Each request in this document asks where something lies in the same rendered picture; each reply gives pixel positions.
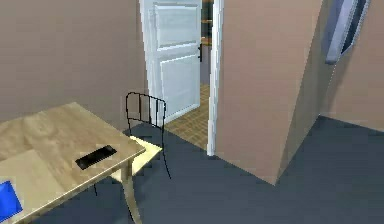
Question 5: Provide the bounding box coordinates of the grey framed window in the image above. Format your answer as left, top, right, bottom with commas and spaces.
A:
321, 0, 372, 66

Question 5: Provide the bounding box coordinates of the blue flat object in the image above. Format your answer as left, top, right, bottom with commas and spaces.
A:
0, 180, 24, 224

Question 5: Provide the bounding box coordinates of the black remote control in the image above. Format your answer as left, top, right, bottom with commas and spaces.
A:
74, 144, 118, 171

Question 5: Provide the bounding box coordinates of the wooden shelf unit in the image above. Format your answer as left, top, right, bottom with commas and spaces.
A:
201, 0, 214, 48

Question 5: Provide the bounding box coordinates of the black wire chair cream seat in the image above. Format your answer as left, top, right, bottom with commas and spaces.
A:
92, 91, 173, 198

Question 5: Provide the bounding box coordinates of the light wooden table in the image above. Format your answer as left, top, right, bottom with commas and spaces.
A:
0, 101, 148, 224

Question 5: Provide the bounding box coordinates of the white panelled room door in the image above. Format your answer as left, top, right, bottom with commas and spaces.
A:
139, 0, 204, 125

